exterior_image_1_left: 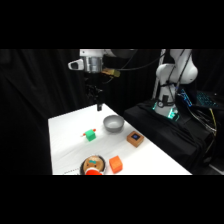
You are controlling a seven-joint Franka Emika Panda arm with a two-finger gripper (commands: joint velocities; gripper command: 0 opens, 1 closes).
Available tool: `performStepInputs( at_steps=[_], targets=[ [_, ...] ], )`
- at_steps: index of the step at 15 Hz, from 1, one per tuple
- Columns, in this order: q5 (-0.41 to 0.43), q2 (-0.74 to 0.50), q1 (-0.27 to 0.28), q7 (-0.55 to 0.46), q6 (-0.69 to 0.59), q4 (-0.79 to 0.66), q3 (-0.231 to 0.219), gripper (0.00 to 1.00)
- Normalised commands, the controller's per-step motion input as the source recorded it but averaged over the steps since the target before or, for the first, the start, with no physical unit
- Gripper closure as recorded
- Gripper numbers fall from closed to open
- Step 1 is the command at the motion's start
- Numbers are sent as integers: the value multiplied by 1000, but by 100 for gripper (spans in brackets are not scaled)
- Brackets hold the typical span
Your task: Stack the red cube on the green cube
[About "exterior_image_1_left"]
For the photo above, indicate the black cloth-covered stand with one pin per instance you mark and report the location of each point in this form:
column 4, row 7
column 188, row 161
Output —
column 166, row 133

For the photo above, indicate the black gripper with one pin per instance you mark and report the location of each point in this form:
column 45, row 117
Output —
column 93, row 87

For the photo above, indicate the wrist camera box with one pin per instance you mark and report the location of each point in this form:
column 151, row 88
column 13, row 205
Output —
column 111, row 72

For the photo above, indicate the grey metal bowl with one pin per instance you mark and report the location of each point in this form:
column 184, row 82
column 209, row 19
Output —
column 113, row 124

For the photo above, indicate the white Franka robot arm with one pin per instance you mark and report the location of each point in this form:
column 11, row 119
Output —
column 173, row 71

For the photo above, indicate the blue-lit device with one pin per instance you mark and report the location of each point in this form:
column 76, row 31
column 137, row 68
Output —
column 185, row 96

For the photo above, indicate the backlit keyboard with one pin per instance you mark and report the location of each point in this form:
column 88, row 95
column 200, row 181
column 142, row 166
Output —
column 207, row 99

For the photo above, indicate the red cube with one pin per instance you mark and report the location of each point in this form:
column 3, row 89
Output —
column 115, row 164

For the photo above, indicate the black curtain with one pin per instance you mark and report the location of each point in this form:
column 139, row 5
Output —
column 30, row 110

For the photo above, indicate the round plush toy with red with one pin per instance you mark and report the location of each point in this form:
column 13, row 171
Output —
column 93, row 165

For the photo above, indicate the wooden block with blue top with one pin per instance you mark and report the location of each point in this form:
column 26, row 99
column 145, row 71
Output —
column 135, row 139

